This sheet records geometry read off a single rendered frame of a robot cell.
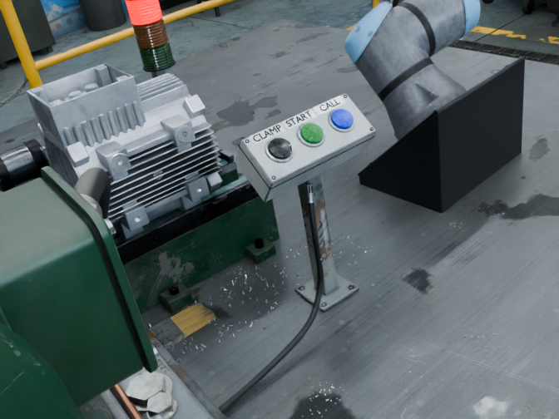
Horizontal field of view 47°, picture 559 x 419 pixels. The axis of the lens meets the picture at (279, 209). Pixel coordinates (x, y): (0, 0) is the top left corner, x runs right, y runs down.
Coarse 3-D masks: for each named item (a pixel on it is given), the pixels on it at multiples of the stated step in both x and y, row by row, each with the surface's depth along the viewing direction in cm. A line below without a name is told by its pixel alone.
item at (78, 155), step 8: (192, 96) 92; (184, 104) 93; (192, 104) 92; (200, 104) 92; (192, 112) 92; (200, 112) 93; (40, 128) 93; (72, 144) 85; (80, 144) 85; (72, 152) 84; (80, 152) 84; (72, 160) 84; (80, 160) 84; (88, 160) 86; (208, 176) 98; (216, 176) 99; (208, 184) 98; (216, 184) 98; (112, 224) 91
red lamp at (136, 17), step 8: (136, 0) 118; (144, 0) 118; (152, 0) 119; (128, 8) 120; (136, 8) 118; (144, 8) 118; (152, 8) 119; (160, 8) 121; (136, 16) 119; (144, 16) 119; (152, 16) 119; (160, 16) 121; (136, 24) 120
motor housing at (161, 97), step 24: (144, 96) 92; (168, 96) 93; (192, 120) 93; (48, 144) 95; (96, 144) 87; (120, 144) 88; (144, 144) 88; (168, 144) 90; (192, 144) 92; (216, 144) 94; (72, 168) 100; (144, 168) 88; (168, 168) 91; (192, 168) 94; (216, 168) 97; (120, 192) 88; (144, 192) 90; (168, 192) 93; (120, 216) 89
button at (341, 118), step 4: (336, 112) 83; (340, 112) 83; (344, 112) 84; (348, 112) 84; (332, 116) 83; (336, 116) 83; (340, 116) 83; (344, 116) 83; (348, 116) 83; (352, 116) 84; (332, 120) 83; (336, 120) 83; (340, 120) 83; (344, 120) 83; (348, 120) 83; (352, 120) 83; (336, 124) 83; (340, 124) 83; (344, 124) 83; (348, 124) 83; (352, 124) 83; (340, 128) 83; (344, 128) 83; (348, 128) 83
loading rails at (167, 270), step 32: (224, 160) 113; (224, 192) 101; (256, 192) 103; (160, 224) 96; (192, 224) 99; (224, 224) 102; (256, 224) 106; (128, 256) 94; (160, 256) 97; (192, 256) 101; (224, 256) 105; (256, 256) 104; (160, 288) 100
